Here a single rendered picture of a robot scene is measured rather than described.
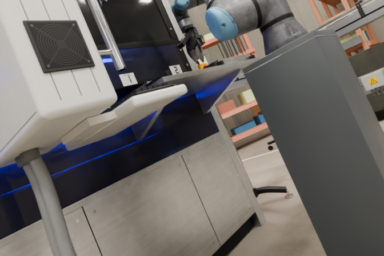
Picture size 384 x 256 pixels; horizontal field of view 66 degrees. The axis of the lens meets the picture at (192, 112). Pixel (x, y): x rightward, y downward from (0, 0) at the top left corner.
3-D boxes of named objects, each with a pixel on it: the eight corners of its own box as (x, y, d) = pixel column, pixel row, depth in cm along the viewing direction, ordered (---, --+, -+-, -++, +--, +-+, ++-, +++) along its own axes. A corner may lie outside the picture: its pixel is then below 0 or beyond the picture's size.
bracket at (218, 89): (203, 114, 170) (194, 94, 171) (207, 112, 172) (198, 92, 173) (250, 91, 147) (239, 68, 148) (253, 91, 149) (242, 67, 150)
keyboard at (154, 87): (76, 138, 102) (74, 132, 102) (110, 127, 113) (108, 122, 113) (138, 96, 75) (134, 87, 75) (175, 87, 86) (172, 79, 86)
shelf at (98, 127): (43, 160, 95) (39, 152, 95) (115, 135, 116) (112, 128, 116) (107, 115, 65) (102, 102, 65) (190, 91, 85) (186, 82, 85)
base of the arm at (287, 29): (316, 36, 99) (304, 10, 100) (302, 38, 88) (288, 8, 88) (277, 57, 109) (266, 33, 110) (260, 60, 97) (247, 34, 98)
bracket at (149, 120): (136, 140, 134) (125, 114, 134) (142, 138, 136) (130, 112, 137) (184, 116, 111) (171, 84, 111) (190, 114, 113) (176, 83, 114)
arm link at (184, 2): (192, -13, 148) (190, -3, 159) (171, -6, 147) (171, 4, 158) (198, 0, 148) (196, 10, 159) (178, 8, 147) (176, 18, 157)
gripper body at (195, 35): (206, 44, 162) (197, 24, 163) (196, 45, 156) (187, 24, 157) (197, 50, 168) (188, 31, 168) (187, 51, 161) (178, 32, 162)
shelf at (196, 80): (101, 124, 133) (99, 120, 134) (198, 95, 185) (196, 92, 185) (164, 82, 101) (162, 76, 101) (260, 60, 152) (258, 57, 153)
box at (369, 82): (366, 91, 185) (359, 78, 186) (367, 90, 189) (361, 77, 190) (387, 84, 177) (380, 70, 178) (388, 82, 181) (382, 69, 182)
